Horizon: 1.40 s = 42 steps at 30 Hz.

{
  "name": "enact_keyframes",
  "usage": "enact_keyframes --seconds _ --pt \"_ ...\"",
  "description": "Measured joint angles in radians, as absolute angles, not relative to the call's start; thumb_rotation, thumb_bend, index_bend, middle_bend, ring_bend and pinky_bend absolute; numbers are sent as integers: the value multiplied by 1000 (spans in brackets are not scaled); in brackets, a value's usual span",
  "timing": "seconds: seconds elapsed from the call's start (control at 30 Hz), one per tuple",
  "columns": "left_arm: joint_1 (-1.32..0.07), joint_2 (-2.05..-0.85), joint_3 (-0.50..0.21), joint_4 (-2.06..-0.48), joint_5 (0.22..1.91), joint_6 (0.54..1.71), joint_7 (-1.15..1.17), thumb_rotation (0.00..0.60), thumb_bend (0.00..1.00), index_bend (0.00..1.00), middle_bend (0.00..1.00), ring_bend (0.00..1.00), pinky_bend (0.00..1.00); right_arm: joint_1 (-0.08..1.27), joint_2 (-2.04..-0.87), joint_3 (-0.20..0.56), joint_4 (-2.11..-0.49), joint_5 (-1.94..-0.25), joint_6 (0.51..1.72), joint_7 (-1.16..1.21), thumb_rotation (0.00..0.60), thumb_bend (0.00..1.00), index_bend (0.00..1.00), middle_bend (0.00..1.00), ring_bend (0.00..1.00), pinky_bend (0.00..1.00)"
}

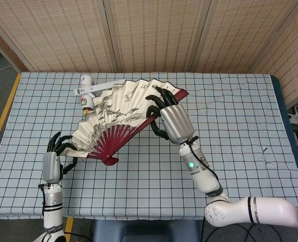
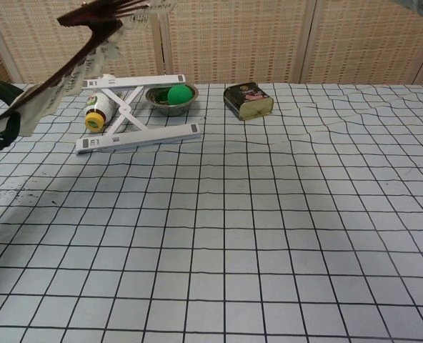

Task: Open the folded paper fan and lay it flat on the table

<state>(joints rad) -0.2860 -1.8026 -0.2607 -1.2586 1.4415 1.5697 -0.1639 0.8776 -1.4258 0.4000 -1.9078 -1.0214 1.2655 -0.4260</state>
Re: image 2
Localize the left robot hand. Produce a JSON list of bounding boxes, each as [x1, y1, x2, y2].
[[0, 78, 25, 153]]

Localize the folding paper fan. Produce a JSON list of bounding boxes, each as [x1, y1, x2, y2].
[[0, 0, 173, 139]]

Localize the white bottle with yellow cap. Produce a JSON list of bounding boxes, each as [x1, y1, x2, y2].
[[84, 91, 115, 132]]

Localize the white folding laptop stand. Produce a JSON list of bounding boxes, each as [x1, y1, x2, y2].
[[75, 74, 201, 155]]

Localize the steel bowl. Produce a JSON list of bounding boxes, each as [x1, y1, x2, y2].
[[145, 84, 200, 116]]

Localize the green ball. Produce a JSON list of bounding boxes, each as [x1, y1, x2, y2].
[[167, 84, 193, 106]]

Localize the dark rectangular tin can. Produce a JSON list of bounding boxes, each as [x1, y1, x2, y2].
[[223, 81, 274, 121]]

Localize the blue grid tablecloth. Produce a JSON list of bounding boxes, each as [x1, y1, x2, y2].
[[0, 81, 423, 343]]

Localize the bamboo folding screen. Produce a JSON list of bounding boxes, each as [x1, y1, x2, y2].
[[0, 0, 423, 86]]

